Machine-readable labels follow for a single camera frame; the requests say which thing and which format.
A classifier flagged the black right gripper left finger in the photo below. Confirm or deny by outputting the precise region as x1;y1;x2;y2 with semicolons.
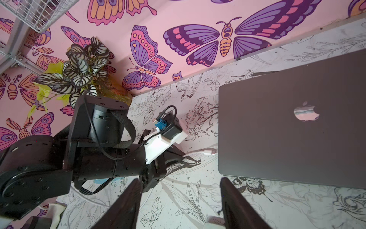
93;178;142;229

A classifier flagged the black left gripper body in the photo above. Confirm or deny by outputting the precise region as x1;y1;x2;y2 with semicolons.
139;145;200;193

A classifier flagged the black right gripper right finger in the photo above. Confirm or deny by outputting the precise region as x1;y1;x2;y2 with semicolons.
220;177;270;229

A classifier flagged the white laptop charger cable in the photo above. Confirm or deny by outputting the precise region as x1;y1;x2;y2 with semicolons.
182;147;218;161

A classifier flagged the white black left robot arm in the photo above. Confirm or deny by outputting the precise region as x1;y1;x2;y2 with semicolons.
1;95;187;219

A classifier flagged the dark grey laptop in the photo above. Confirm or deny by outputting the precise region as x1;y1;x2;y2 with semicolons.
218;50;366;189

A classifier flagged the glass vase with plants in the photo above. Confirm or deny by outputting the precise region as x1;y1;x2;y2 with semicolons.
30;37;132;116

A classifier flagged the aluminium frame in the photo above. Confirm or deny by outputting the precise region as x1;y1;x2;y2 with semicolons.
1;18;44;75

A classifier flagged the white wire basket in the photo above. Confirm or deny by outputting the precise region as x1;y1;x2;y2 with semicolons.
1;0;78;32

